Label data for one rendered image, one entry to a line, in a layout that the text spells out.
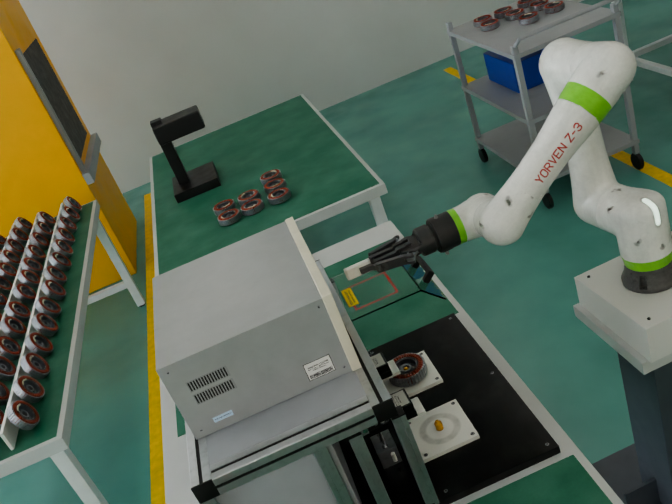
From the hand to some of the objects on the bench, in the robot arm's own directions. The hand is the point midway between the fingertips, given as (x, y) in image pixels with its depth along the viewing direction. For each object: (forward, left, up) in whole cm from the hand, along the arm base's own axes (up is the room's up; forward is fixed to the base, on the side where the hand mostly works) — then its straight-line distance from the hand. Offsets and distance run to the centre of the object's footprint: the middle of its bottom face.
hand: (358, 269), depth 184 cm
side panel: (+34, +42, -44) cm, 70 cm away
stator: (-2, -5, -40) cm, 40 cm away
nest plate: (-2, -5, -41) cm, 41 cm away
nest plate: (-4, +19, -42) cm, 46 cm away
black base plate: (-2, +7, -44) cm, 44 cm away
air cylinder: (+10, +20, -42) cm, 47 cm away
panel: (+22, +9, -41) cm, 48 cm away
